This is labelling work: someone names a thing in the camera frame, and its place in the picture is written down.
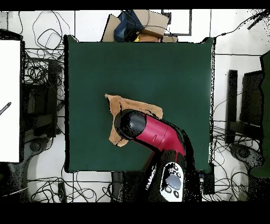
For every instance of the black upright bar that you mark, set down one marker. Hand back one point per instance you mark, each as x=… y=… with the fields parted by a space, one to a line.
x=232 y=101

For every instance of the orange brown cloth item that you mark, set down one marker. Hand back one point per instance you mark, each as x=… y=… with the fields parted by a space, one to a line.
x=147 y=38

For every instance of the striped black rod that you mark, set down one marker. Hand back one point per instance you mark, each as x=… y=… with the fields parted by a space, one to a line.
x=5 y=108

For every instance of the black power strip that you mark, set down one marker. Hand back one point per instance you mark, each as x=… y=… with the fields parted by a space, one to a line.
x=62 y=190

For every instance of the flat cardboard sheet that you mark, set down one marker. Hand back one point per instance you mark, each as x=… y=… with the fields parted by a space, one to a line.
x=110 y=29

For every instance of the white board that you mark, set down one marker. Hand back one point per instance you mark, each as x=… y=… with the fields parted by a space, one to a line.
x=10 y=84

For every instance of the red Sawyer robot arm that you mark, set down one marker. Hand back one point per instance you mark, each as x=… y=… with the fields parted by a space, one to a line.
x=160 y=135

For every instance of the black power box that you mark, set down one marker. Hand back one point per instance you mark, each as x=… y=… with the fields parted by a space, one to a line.
x=208 y=183

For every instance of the black panel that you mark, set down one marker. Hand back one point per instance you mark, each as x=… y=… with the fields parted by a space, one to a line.
x=252 y=97

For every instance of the dark stand foot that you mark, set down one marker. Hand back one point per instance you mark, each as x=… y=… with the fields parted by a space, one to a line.
x=242 y=153
x=35 y=145

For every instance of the black equipment rack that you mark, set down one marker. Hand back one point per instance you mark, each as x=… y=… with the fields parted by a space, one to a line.
x=42 y=101

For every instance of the dark green table cloth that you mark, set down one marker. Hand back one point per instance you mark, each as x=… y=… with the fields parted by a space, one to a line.
x=95 y=63

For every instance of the orange terry towel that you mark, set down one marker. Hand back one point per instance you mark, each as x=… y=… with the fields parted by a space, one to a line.
x=126 y=104

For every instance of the large cardboard box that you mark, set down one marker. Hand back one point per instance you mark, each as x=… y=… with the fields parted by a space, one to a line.
x=151 y=21

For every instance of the blue bag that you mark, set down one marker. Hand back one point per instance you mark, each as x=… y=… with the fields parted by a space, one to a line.
x=124 y=29

